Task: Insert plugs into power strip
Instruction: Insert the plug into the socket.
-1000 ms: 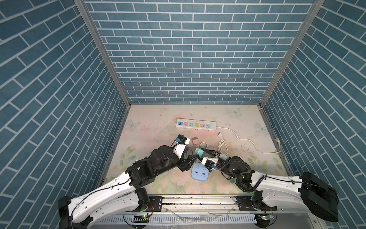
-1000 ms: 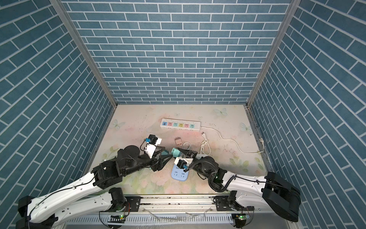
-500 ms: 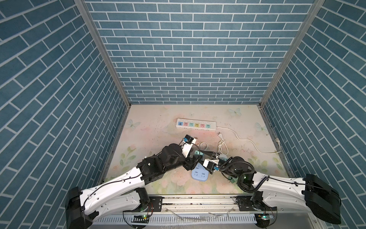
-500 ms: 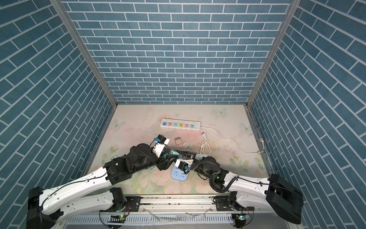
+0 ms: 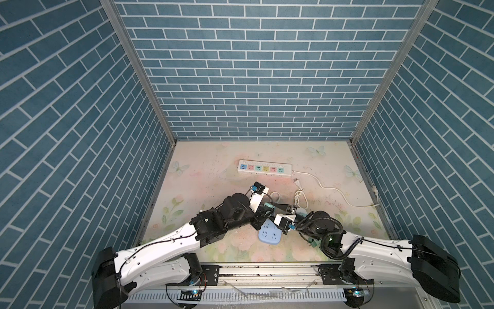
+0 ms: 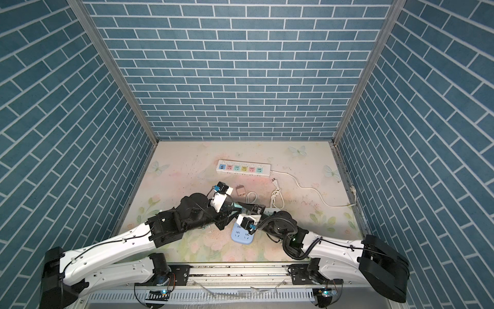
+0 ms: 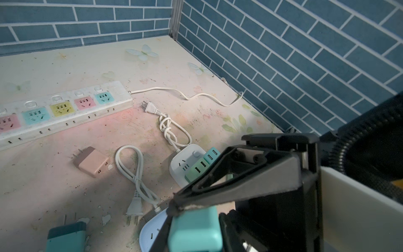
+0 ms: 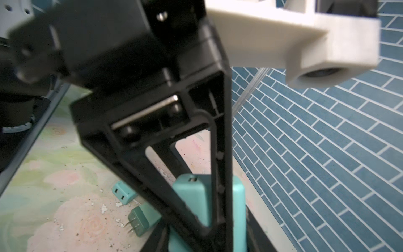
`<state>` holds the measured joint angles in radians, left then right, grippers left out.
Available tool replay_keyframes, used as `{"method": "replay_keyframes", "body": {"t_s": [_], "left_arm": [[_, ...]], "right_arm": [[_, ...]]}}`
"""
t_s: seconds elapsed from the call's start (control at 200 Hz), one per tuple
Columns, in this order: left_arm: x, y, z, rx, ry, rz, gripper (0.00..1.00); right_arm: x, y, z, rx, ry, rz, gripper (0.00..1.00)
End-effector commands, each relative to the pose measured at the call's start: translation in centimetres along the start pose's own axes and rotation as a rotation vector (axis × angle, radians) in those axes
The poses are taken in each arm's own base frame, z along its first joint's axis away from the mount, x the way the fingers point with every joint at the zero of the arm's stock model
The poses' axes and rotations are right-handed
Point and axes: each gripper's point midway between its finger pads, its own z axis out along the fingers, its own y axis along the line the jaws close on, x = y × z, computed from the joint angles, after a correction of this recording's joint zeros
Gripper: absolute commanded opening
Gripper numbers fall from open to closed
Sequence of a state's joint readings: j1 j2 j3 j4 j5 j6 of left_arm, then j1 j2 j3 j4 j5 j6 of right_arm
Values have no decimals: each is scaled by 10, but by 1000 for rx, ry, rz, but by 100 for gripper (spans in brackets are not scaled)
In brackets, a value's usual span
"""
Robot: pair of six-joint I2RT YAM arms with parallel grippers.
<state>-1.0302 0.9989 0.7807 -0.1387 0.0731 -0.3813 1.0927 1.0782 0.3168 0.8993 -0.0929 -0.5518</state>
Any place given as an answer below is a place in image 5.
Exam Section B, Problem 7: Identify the blue square power socket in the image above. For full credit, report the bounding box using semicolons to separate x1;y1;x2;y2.
258;219;283;245

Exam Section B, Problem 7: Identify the long white power strip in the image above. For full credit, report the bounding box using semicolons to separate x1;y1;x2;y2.
237;160;293;177

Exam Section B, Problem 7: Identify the green USB charger plug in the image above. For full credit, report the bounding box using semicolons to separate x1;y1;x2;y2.
310;239;320;248

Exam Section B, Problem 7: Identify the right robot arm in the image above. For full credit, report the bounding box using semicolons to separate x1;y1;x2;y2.
270;203;461;303

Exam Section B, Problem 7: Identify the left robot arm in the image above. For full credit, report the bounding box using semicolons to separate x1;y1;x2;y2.
91;193;275;308

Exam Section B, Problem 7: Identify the white square power socket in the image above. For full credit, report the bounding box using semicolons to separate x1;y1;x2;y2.
296;208;307;217

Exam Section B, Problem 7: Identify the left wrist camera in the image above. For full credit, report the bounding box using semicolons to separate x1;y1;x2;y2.
251;182;269;195

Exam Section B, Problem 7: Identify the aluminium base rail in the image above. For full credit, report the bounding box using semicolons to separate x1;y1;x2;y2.
101;262;441;309

